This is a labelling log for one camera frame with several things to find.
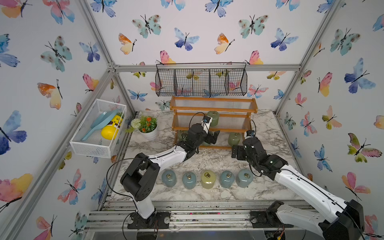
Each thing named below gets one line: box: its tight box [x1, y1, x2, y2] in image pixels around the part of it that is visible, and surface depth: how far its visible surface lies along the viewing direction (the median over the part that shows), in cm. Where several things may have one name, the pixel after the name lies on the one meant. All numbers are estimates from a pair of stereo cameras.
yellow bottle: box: [101, 114, 123, 141], surface depth 72 cm
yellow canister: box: [201, 170, 217, 190], surface depth 81 cm
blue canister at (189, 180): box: [182, 172, 197, 190], surface depth 82 cm
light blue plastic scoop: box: [80, 109, 119, 142], surface depth 71 cm
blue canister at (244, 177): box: [236, 168, 254, 188], surface depth 82 cm
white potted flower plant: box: [125, 115, 158, 141], surface depth 98 cm
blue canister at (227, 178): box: [220, 170, 235, 188], surface depth 82 cm
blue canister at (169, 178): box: [161, 170, 177, 188], surface depth 82 cm
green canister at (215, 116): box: [207, 111, 220, 127], surface depth 91 cm
